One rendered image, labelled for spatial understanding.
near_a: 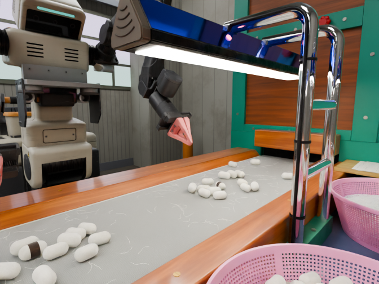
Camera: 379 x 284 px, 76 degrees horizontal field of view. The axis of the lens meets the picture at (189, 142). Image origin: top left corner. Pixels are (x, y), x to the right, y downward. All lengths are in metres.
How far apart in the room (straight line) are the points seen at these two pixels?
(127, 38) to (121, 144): 3.60
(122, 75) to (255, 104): 3.01
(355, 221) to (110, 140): 3.51
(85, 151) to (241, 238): 0.82
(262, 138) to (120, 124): 3.08
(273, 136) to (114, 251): 0.76
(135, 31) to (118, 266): 0.32
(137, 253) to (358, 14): 0.94
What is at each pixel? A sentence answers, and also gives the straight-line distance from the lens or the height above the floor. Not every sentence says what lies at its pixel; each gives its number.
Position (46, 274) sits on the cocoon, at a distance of 0.37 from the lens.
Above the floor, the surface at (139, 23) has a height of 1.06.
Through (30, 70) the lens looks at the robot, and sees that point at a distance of 1.04.
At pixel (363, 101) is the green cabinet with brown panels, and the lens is 0.98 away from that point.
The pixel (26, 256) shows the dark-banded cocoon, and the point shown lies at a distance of 0.44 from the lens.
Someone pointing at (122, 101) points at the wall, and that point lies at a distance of 3.91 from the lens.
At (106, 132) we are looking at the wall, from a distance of 3.80.
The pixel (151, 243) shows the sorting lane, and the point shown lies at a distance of 0.43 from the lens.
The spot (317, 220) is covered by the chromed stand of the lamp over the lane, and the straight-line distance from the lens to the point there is 0.61.
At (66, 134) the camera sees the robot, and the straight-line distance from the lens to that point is 1.10.
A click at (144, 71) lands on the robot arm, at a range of 0.81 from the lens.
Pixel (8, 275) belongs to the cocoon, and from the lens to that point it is 0.41.
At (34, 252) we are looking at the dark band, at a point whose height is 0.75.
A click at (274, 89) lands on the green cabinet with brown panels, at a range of 1.09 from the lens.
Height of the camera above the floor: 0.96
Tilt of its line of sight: 9 degrees down
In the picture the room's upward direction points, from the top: straight up
